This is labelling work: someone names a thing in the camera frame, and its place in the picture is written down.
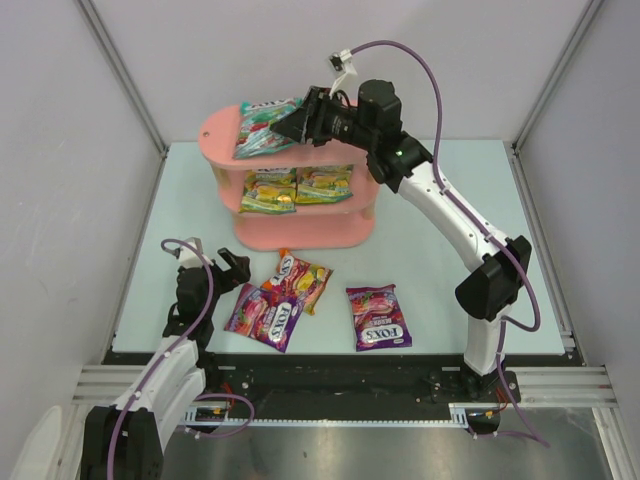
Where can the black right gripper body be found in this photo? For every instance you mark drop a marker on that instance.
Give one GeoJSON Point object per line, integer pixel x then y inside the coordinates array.
{"type": "Point", "coordinates": [314, 117]}

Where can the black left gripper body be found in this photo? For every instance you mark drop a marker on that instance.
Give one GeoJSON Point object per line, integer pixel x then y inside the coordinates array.
{"type": "Point", "coordinates": [220, 272]}

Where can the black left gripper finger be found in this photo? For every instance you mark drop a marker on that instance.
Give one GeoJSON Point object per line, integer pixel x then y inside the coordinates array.
{"type": "Point", "coordinates": [228, 257]}
{"type": "Point", "coordinates": [241, 269]}

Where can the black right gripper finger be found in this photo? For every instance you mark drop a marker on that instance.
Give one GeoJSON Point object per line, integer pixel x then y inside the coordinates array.
{"type": "Point", "coordinates": [313, 100]}
{"type": "Point", "coordinates": [298, 125]}

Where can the teal Fox's candy bag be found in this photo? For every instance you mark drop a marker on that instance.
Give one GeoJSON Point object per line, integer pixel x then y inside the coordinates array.
{"type": "Point", "coordinates": [255, 136]}

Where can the orange Fox's candy bag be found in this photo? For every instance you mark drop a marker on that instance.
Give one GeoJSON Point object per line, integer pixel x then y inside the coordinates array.
{"type": "Point", "coordinates": [302, 279]}

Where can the yellow-green Fox's candy bag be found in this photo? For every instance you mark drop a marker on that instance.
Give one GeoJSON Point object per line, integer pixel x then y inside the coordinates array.
{"type": "Point", "coordinates": [324, 185]}

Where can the green Fox's candy bag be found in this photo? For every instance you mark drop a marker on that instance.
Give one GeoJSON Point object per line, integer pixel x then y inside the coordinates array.
{"type": "Point", "coordinates": [269, 191]}

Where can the purple fox's bag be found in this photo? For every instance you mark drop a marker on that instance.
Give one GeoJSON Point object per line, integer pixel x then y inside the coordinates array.
{"type": "Point", "coordinates": [265, 316]}
{"type": "Point", "coordinates": [378, 319]}

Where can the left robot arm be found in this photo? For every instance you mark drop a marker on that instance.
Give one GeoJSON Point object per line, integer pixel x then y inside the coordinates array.
{"type": "Point", "coordinates": [127, 439]}

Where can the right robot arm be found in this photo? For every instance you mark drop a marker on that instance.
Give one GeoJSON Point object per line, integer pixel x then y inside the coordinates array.
{"type": "Point", "coordinates": [497, 264]}

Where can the pink three-tier wooden shelf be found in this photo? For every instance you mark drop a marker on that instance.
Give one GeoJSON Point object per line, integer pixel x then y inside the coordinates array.
{"type": "Point", "coordinates": [339, 225]}

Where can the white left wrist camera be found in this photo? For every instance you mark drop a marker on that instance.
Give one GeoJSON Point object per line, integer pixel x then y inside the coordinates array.
{"type": "Point", "coordinates": [190, 253]}

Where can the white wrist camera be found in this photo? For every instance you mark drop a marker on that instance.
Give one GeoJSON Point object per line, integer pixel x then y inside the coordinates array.
{"type": "Point", "coordinates": [190, 253]}
{"type": "Point", "coordinates": [343, 69]}

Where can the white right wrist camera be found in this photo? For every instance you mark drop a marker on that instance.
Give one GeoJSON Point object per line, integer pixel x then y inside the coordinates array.
{"type": "Point", "coordinates": [343, 69]}

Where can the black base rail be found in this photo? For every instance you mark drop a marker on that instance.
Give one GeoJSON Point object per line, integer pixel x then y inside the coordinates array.
{"type": "Point", "coordinates": [305, 390]}

